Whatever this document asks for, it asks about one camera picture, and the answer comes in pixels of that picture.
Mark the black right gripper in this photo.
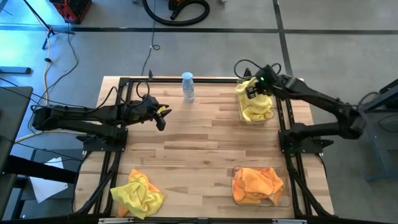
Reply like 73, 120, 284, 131
245, 65, 281, 100

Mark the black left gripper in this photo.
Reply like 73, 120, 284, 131
136, 95, 172, 132

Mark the yellow microfiber towel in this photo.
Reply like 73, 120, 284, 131
110, 180, 167, 220
248, 93, 274, 113
241, 104, 274, 123
234, 77, 259, 106

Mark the orange microfiber towel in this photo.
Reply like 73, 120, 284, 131
264, 167, 285, 205
117, 168, 162, 218
232, 167, 276, 205

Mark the clear plastic basket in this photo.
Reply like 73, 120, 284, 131
231, 166, 292, 208
234, 77, 276, 126

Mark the Febreze air freshener spray bottle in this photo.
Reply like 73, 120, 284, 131
181, 72, 195, 103

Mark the blue-grey metal cart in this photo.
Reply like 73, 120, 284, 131
357, 77, 398, 182

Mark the white paper sheet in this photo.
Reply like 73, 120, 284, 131
29, 157, 69, 203

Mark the red and black toolbox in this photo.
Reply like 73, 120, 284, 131
49, 0, 93, 24

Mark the black desk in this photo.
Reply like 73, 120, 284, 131
0, 86, 34, 175

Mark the black stand foot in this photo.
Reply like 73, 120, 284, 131
0, 66, 32, 75

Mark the black tripod stand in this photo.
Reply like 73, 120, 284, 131
23, 0, 75, 50

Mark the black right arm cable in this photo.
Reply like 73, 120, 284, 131
233, 58, 282, 79

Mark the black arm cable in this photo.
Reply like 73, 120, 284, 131
233, 58, 282, 79
105, 80, 151, 108

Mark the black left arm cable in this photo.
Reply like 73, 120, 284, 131
105, 80, 151, 108

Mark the black aluminium rig frame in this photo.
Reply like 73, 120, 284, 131
70, 77, 335, 224

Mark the black floor cable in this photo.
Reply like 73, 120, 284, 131
141, 0, 161, 77

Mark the black vacuum hose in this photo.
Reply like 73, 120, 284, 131
142, 0, 211, 27

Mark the cream floor cable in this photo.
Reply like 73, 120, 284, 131
14, 12, 85, 144

